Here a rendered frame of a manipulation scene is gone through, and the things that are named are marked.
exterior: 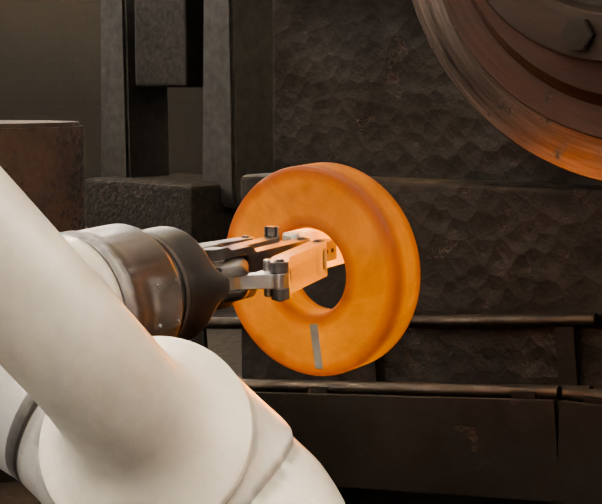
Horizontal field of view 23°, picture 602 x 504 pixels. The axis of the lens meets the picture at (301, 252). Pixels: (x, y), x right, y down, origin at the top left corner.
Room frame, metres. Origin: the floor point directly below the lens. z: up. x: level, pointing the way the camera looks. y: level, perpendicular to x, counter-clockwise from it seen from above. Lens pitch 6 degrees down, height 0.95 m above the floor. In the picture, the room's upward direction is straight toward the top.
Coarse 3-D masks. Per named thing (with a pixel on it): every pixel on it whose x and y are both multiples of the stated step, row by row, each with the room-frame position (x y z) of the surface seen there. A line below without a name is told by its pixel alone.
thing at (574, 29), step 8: (568, 24) 1.07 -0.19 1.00; (576, 24) 1.07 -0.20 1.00; (584, 24) 1.06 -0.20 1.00; (568, 32) 1.07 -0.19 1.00; (576, 32) 1.07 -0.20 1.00; (584, 32) 1.06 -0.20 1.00; (592, 32) 1.06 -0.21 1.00; (568, 40) 1.07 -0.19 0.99; (576, 40) 1.07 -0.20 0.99; (584, 40) 1.06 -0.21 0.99; (592, 40) 1.07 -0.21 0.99; (568, 48) 1.07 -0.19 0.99; (576, 48) 1.07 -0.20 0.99; (584, 48) 1.06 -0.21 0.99
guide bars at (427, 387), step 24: (264, 384) 1.34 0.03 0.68; (288, 384) 1.33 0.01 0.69; (312, 384) 1.31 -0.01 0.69; (336, 384) 1.30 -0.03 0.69; (360, 384) 1.28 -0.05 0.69; (384, 384) 1.27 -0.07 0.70; (408, 384) 1.26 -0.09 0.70; (432, 384) 1.24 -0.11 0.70; (456, 384) 1.23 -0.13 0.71; (480, 384) 1.22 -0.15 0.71
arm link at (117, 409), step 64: (0, 192) 0.56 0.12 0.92; (0, 256) 0.55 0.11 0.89; (64, 256) 0.57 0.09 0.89; (0, 320) 0.56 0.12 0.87; (64, 320) 0.57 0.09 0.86; (128, 320) 0.60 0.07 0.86; (64, 384) 0.58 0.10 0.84; (128, 384) 0.59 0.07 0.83; (192, 384) 0.64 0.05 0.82; (64, 448) 0.64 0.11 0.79; (128, 448) 0.61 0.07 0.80; (192, 448) 0.63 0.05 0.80; (256, 448) 0.66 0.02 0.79
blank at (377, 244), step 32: (256, 192) 1.06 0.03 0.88; (288, 192) 1.05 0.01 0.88; (320, 192) 1.03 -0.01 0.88; (352, 192) 1.02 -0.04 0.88; (384, 192) 1.03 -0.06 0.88; (256, 224) 1.07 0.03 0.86; (288, 224) 1.05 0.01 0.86; (320, 224) 1.03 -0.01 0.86; (352, 224) 1.02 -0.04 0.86; (384, 224) 1.00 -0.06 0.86; (352, 256) 1.02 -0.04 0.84; (384, 256) 1.00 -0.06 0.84; (416, 256) 1.02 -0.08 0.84; (352, 288) 1.02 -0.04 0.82; (384, 288) 1.00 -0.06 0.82; (416, 288) 1.02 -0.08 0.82; (256, 320) 1.07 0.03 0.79; (288, 320) 1.05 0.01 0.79; (320, 320) 1.04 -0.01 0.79; (352, 320) 1.02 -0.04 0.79; (384, 320) 1.01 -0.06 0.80; (288, 352) 1.05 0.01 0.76; (320, 352) 1.04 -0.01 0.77; (352, 352) 1.02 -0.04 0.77; (384, 352) 1.03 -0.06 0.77
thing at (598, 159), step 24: (432, 0) 1.24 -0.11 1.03; (432, 24) 1.24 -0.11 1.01; (432, 48) 1.24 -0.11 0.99; (456, 48) 1.23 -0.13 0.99; (456, 72) 1.23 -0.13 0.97; (480, 72) 1.21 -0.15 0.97; (480, 96) 1.21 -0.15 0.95; (504, 96) 1.20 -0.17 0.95; (504, 120) 1.20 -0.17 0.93; (528, 120) 1.19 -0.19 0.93; (528, 144) 1.19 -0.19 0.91; (552, 144) 1.18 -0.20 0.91; (576, 144) 1.17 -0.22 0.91; (600, 144) 1.15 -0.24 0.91; (576, 168) 1.16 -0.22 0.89; (600, 168) 1.15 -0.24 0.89
